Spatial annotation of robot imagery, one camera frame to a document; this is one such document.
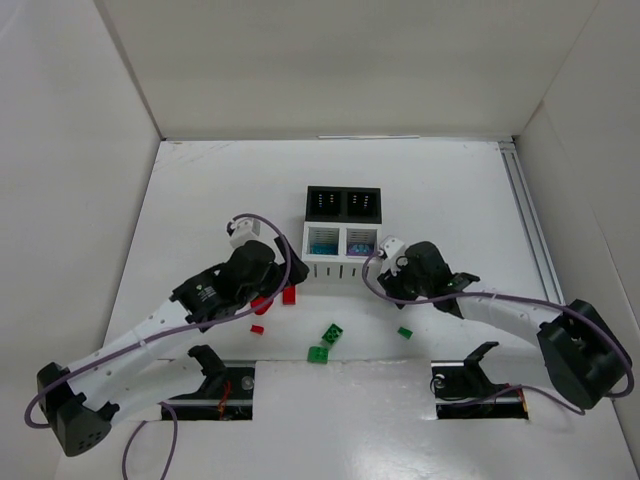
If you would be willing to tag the small green flat lego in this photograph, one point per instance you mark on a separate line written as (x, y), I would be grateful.
(405, 333)

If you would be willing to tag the red heart-shaped lego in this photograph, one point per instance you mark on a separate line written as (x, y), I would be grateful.
(260, 305)

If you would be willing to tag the red rectangular lego brick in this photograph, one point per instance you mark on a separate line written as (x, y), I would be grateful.
(289, 296)

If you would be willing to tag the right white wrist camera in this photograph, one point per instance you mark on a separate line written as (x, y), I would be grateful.
(391, 255)

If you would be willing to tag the teal long lego brick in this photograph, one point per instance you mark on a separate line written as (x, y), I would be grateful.
(324, 249)

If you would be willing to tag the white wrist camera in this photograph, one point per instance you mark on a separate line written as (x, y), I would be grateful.
(243, 229)
(391, 255)

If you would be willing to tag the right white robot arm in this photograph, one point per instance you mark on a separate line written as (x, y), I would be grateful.
(584, 360)

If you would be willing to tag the white two-compartment container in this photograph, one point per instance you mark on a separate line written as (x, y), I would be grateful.
(340, 268)

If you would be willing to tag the purple printed lego in container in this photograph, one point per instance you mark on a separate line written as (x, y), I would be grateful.
(360, 249)

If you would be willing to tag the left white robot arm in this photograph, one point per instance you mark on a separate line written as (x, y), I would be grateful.
(165, 355)

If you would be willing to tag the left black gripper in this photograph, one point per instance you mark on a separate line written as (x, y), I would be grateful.
(289, 268)

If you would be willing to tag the dark green lego brick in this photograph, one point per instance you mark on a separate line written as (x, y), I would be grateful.
(332, 335)

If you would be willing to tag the aluminium rail on right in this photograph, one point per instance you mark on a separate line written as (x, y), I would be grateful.
(531, 224)

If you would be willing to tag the light green lego brick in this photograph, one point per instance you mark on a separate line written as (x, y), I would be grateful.
(318, 355)

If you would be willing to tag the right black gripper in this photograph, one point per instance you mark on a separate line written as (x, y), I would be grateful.
(392, 286)

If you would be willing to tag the small red lego piece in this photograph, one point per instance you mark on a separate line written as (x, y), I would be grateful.
(257, 329)

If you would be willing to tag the black two-compartment container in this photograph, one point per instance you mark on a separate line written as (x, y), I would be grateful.
(343, 205)

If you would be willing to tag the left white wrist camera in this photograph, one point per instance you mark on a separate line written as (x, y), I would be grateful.
(243, 229)

